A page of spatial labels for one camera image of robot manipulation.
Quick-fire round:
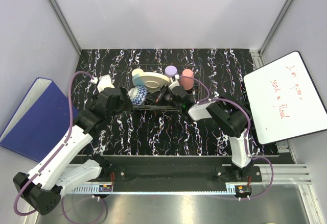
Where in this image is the wire dish rack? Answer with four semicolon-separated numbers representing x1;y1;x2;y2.
128;65;210;111

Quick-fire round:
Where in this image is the purple cup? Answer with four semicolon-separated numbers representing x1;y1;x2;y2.
164;65;178;78

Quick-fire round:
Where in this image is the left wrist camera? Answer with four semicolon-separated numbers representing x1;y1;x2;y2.
97;74;115;92

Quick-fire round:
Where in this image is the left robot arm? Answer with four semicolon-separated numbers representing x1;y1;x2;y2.
13;87;136;216

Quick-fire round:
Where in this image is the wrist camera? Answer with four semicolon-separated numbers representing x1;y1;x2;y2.
169;74;180;90
97;74;115;92

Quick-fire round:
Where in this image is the blue ring binder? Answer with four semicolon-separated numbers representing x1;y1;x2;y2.
1;78;69;162

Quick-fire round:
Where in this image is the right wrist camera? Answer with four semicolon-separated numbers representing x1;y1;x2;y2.
169;74;180;90

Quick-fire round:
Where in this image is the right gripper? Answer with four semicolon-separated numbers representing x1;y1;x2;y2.
146;85;181;111

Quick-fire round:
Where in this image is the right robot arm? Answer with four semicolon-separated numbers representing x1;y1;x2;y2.
146;86;253;182

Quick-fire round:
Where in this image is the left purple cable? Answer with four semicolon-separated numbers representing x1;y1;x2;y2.
14;70;109;222

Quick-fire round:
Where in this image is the cream and brown mug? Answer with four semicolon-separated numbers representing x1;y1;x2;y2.
131;68;144;79

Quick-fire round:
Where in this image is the cream and blue plate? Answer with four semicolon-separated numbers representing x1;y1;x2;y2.
132;72;171;92

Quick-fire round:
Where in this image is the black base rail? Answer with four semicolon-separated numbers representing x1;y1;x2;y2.
81;155;264;193

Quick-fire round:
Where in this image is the whiteboard with red writing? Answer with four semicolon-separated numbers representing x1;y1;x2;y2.
244;51;326;144

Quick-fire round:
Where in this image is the pink cup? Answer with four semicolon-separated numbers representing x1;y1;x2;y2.
179;68;194;90

